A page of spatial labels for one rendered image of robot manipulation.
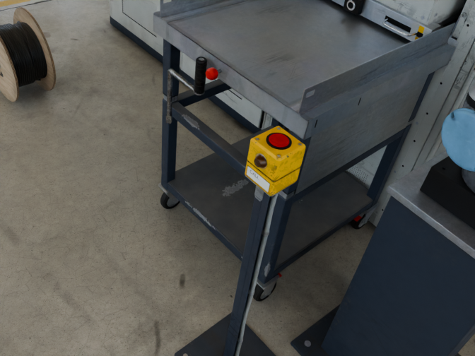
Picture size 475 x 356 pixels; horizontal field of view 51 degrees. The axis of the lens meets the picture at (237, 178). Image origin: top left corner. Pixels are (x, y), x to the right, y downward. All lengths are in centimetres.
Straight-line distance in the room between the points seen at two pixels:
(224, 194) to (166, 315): 48
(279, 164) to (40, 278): 115
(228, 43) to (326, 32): 32
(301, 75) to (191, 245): 86
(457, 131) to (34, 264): 146
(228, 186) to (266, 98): 72
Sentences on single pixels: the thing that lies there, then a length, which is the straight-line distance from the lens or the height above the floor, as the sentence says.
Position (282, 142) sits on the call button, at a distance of 95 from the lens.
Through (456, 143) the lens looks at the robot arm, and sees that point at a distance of 97.
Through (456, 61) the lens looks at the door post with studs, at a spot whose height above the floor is 79.
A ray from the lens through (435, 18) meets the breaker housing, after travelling 163.
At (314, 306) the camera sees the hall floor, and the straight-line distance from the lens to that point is 183.
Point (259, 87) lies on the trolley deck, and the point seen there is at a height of 82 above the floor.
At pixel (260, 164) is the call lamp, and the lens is 94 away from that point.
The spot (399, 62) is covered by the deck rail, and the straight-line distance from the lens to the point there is 148.
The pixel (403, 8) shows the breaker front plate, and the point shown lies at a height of 91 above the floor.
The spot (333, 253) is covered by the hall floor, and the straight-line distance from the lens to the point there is 199.
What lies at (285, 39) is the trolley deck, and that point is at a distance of 149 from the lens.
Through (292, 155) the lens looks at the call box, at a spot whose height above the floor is 89.
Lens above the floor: 149
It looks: 43 degrees down
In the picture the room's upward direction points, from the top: 9 degrees clockwise
